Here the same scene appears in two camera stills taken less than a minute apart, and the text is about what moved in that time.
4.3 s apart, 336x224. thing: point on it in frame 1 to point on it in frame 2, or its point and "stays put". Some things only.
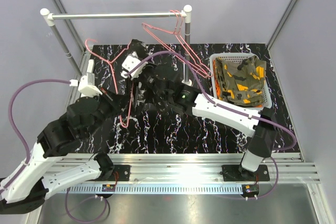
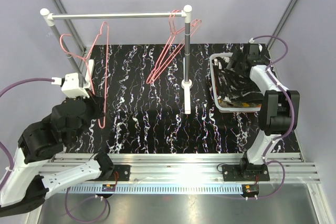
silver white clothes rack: (186, 14) stays put
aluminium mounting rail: (151, 168) stays put
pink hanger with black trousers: (114, 80) to (85, 64)
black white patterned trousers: (142, 96) to (234, 85)
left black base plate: (120, 173) stays put
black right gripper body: (149, 75) to (238, 56)
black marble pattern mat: (155, 85) stays put
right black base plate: (237, 173) stays put
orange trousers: (217, 83) to (223, 104)
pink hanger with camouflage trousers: (175, 43) to (194, 24)
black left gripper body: (107, 103) to (94, 111)
